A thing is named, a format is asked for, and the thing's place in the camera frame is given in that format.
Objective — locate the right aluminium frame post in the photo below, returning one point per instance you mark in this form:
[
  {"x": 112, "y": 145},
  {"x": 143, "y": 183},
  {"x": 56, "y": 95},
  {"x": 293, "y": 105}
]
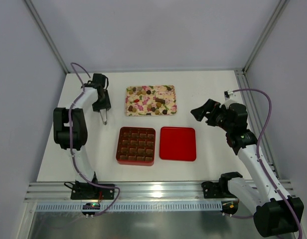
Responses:
[{"x": 271, "y": 23}]

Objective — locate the aluminium right side rail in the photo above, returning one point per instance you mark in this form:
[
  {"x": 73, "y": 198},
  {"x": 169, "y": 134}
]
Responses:
[{"x": 256, "y": 123}]

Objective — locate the slotted grey cable duct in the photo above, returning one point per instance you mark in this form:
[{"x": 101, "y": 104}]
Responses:
[{"x": 132, "y": 206}]

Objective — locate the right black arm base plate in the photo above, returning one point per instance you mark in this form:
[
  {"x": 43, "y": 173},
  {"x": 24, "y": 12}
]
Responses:
[{"x": 215, "y": 190}]

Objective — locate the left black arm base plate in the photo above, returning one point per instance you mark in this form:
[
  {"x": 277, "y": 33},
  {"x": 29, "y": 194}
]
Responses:
[{"x": 85, "y": 191}]

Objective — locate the red box lid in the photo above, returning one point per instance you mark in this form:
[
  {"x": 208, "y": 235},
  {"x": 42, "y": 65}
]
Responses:
[{"x": 177, "y": 143}]

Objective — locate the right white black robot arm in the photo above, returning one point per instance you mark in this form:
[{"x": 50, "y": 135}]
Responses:
[{"x": 273, "y": 209}]

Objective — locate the aluminium frame post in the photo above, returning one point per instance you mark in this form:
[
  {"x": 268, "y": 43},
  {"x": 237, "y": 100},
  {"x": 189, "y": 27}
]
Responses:
[
  {"x": 47, "y": 37},
  {"x": 271, "y": 23}
]

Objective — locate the left aluminium frame post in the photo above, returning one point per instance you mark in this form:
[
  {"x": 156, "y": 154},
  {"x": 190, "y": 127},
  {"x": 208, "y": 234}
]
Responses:
[{"x": 47, "y": 37}]

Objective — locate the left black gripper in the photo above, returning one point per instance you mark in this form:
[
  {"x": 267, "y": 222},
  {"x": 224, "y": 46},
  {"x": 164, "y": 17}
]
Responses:
[{"x": 101, "y": 106}]

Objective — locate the aluminium rail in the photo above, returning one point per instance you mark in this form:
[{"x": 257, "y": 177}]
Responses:
[
  {"x": 256, "y": 123},
  {"x": 151, "y": 191}
]

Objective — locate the red chocolate box with insert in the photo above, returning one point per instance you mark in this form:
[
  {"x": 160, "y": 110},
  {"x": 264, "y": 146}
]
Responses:
[{"x": 136, "y": 146}]

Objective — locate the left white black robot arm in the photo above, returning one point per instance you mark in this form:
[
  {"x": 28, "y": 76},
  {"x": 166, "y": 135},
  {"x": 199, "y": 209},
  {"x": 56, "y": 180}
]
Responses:
[{"x": 71, "y": 134}]

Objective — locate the floral rectangular tray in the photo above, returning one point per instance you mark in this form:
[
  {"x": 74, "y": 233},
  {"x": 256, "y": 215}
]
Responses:
[{"x": 147, "y": 106}]

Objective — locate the metal tongs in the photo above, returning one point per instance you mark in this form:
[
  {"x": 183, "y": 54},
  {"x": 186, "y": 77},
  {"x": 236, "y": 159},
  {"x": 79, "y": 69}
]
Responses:
[{"x": 104, "y": 116}]

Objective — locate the aluminium front rail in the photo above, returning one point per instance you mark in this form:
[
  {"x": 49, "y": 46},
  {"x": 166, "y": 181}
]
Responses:
[{"x": 151, "y": 191}]

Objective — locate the dark rectangular chocolate bar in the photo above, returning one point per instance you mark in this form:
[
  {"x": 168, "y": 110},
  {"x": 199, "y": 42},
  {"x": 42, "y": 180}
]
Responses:
[{"x": 158, "y": 100}]

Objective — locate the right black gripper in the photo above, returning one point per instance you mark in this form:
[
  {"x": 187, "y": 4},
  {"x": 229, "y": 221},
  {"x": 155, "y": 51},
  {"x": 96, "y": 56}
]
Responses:
[{"x": 210, "y": 115}]

